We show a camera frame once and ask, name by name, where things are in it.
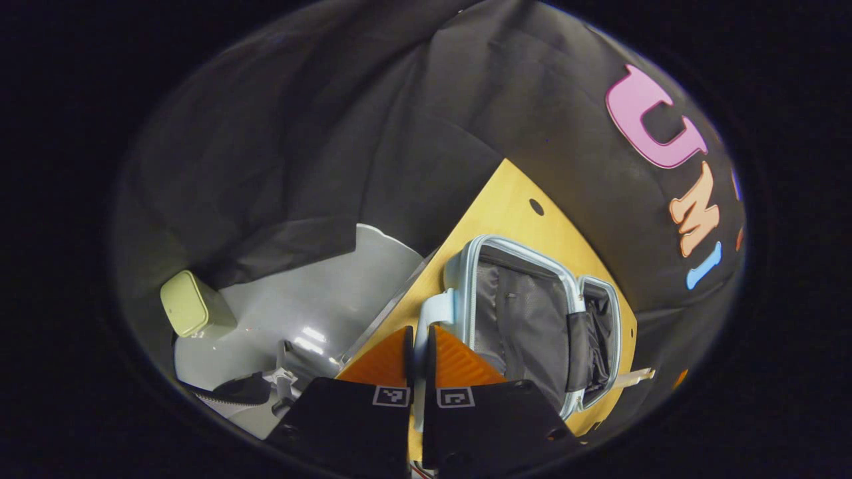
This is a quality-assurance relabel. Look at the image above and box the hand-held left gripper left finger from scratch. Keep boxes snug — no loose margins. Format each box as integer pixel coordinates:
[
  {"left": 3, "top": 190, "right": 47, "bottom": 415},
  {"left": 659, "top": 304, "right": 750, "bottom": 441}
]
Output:
[{"left": 266, "top": 325, "right": 415, "bottom": 479}]

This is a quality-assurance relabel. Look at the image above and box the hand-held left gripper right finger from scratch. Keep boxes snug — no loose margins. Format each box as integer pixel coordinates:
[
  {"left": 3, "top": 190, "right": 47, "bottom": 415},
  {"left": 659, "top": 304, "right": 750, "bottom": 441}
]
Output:
[{"left": 422, "top": 324, "right": 580, "bottom": 479}]

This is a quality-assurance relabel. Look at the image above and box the white squeeze tube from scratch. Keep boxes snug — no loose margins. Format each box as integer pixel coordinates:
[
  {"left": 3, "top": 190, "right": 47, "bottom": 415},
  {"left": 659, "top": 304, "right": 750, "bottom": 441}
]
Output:
[{"left": 611, "top": 367, "right": 656, "bottom": 390}]

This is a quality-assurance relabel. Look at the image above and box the light blue suitcase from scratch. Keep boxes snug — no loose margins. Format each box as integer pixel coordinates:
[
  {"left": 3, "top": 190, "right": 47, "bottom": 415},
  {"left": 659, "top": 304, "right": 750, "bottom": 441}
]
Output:
[{"left": 413, "top": 234, "right": 623, "bottom": 433}]

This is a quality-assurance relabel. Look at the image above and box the grey metal table leg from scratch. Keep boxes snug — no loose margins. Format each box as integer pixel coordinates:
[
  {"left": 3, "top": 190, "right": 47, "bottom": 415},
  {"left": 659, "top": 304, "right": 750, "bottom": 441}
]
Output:
[{"left": 270, "top": 338, "right": 347, "bottom": 416}]

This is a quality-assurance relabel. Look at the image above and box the person's dark shoe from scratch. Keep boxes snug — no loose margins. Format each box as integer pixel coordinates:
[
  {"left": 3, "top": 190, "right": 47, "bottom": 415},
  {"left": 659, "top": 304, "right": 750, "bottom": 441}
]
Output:
[{"left": 190, "top": 371, "right": 274, "bottom": 408}]

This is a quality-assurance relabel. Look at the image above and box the pale green box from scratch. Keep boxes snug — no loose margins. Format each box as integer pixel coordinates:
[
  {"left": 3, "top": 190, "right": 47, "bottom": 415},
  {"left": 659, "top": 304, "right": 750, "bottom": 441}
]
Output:
[{"left": 160, "top": 269, "right": 238, "bottom": 340}]

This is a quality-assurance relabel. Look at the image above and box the black backdrop cloth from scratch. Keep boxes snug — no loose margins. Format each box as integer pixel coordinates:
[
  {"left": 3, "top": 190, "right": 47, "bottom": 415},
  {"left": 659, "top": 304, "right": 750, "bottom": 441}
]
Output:
[{"left": 110, "top": 0, "right": 747, "bottom": 426}]

